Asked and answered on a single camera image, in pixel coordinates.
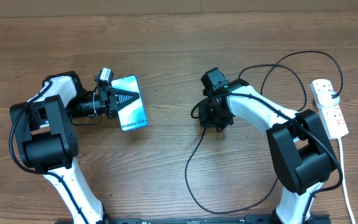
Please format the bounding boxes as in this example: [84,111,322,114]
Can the Samsung Galaxy smartphone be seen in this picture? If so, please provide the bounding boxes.
[111,75,148,131]

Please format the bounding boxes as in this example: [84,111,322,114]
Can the black USB charging cable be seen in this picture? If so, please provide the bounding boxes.
[184,50,344,215]

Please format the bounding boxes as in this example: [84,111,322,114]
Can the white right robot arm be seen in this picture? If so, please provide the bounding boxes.
[192,68,343,223]

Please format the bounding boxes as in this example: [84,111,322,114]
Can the white charger plug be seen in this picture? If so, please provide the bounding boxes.
[316,91,340,109]

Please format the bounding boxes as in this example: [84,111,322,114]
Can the white power strip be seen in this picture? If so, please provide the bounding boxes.
[310,79,349,139]

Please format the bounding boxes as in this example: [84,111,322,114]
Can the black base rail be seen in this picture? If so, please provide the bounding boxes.
[54,213,332,224]

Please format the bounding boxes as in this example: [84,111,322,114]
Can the white power strip cord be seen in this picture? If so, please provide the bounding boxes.
[337,138,357,224]

